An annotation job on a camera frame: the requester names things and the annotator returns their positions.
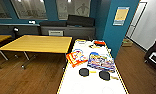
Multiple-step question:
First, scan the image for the orange red game box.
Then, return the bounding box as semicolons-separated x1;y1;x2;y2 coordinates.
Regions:
65;48;89;69

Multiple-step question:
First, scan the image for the small black puck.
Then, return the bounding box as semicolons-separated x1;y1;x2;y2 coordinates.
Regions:
78;67;97;77

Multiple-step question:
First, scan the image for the dark grey sofa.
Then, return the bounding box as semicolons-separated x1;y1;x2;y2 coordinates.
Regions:
38;14;97;38

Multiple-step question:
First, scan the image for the colourful board game packet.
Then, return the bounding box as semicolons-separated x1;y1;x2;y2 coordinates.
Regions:
87;51;116;72

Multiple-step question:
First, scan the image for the yellow air hockey table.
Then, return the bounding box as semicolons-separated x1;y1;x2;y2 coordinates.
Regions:
57;38;130;94

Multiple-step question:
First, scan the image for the interior glass window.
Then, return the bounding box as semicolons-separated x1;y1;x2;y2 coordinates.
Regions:
10;0;48;20
0;0;12;19
55;0;92;20

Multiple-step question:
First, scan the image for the brown cardboard box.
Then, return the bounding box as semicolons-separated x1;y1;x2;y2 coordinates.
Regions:
122;38;134;48

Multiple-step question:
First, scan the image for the black wheeled cart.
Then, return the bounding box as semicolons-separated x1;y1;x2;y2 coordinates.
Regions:
143;33;156;69

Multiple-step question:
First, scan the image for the black paddle with wooden handle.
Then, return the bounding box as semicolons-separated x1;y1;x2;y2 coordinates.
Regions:
98;69;119;82

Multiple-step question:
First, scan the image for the yellow framed wall sign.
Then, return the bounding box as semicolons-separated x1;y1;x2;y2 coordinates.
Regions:
112;6;131;27

